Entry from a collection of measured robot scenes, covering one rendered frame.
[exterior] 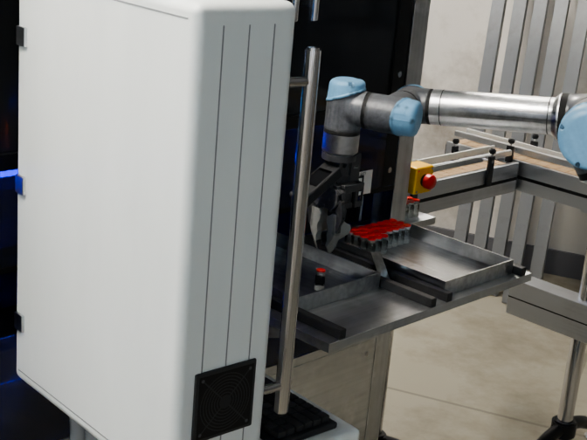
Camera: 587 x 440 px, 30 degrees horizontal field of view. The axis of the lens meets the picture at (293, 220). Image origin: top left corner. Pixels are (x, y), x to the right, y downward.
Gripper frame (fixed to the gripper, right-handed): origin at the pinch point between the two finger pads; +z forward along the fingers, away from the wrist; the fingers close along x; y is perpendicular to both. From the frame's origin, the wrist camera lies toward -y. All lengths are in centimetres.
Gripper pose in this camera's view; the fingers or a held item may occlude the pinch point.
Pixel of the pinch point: (321, 245)
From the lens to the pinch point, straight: 230.4
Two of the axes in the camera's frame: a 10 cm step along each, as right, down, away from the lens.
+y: 7.0, -1.6, 6.9
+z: -1.0, 9.4, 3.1
